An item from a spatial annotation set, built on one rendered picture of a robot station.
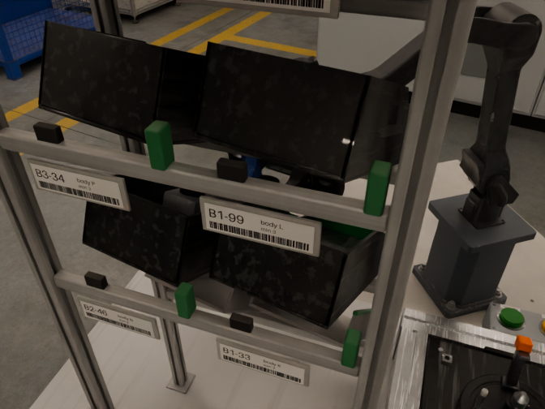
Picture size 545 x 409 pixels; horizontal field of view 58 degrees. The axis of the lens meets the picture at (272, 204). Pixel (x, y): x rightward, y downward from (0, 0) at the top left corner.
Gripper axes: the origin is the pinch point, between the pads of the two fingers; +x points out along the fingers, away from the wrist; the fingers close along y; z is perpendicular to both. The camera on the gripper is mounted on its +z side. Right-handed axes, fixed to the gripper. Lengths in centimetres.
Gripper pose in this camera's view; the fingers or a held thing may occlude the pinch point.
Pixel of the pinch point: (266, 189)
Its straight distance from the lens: 68.9
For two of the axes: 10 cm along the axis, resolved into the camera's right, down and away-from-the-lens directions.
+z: -1.1, -6.3, -7.7
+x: -4.8, 7.1, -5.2
